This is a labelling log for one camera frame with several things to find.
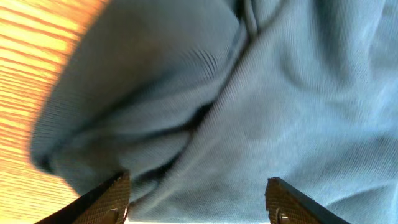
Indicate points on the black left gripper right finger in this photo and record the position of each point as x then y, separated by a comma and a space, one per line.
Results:
287, 205

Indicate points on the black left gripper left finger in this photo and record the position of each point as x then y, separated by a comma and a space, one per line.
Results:
107, 204

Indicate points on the dark blue polo shirt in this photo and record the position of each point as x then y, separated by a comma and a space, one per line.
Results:
203, 100

